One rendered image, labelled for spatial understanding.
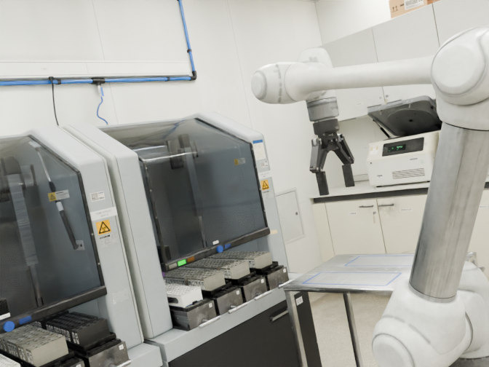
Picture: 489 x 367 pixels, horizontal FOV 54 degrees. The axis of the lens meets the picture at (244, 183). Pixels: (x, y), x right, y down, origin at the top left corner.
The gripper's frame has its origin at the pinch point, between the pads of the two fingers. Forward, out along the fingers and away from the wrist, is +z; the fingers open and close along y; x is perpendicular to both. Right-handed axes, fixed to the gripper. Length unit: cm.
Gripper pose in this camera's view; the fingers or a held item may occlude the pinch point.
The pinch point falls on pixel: (337, 187)
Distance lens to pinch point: 145.2
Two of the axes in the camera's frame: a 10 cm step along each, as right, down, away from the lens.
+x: -6.9, 0.9, 7.2
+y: 7.0, -1.8, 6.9
